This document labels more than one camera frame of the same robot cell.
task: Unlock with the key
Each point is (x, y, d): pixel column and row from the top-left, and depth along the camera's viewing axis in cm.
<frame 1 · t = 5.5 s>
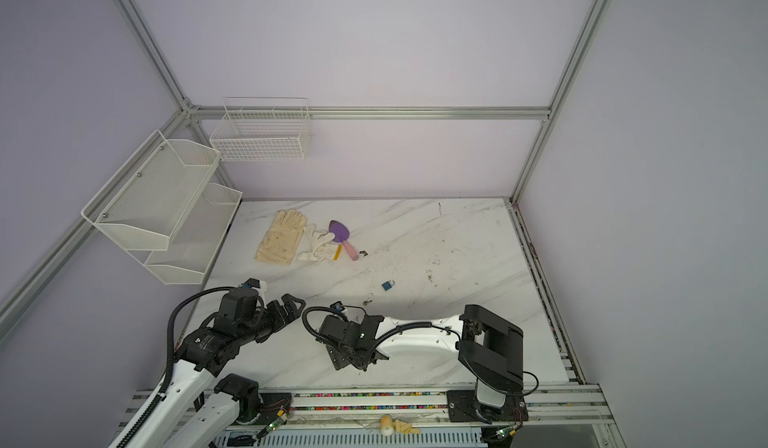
left hand: (291, 313, 77), fingers open
right hand: (340, 349, 79), fingers open
blue padlock: (388, 284, 98), on the table
beige leather glove: (282, 239, 110), on the table
white knit glove: (318, 247, 106), point 2 cm above the table
purple pink trowel: (341, 235, 112), on the table

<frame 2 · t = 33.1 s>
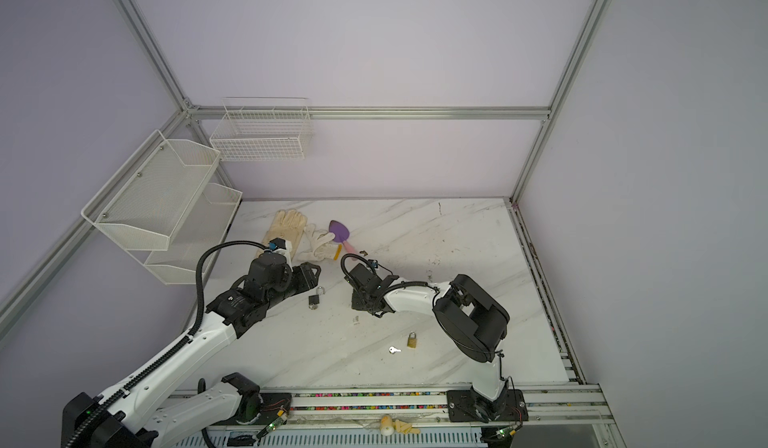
left hand: (311, 273, 79), fingers open
right hand: (355, 301, 91), fingers open
brass padlock: (412, 340, 86), on the table
silver key: (392, 350, 84), on the table
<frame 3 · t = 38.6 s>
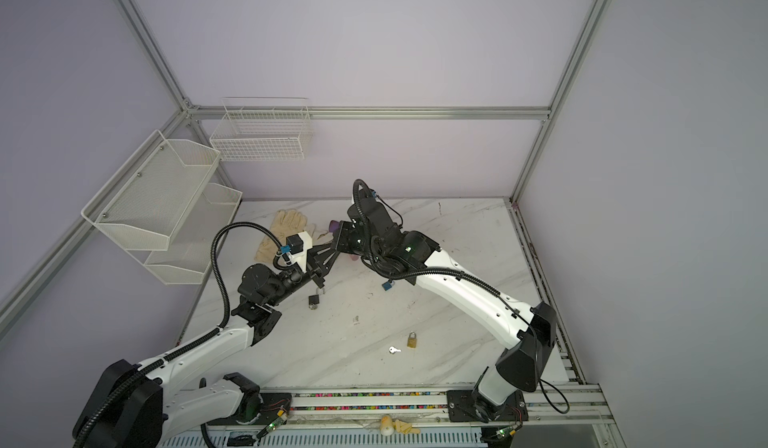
left hand: (339, 245, 71), fingers closed
right hand: (326, 232, 68), fingers closed
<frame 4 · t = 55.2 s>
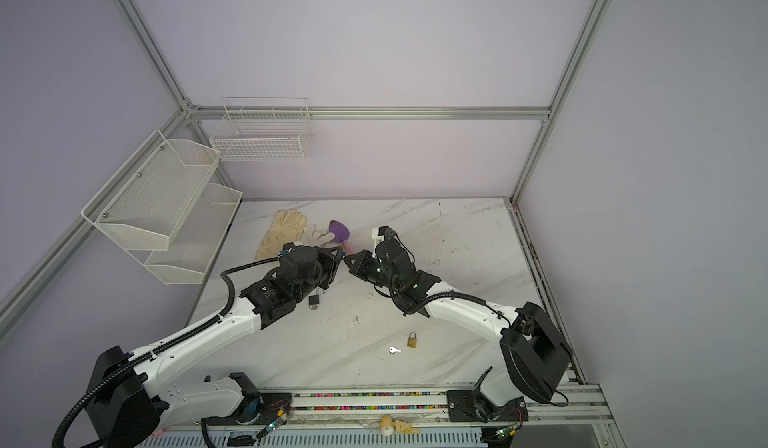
left hand: (344, 251, 77), fingers closed
right hand: (337, 260, 75), fingers closed
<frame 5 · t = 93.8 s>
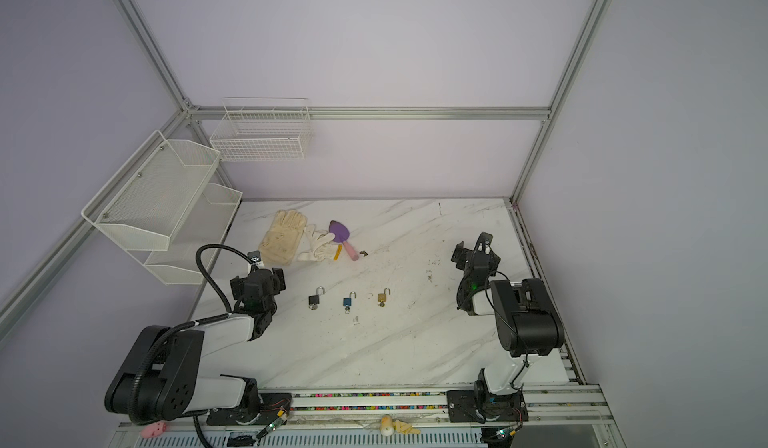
left hand: (254, 274, 90), fingers open
right hand: (474, 244, 95), fingers open
brass padlock: (382, 296, 95), on the table
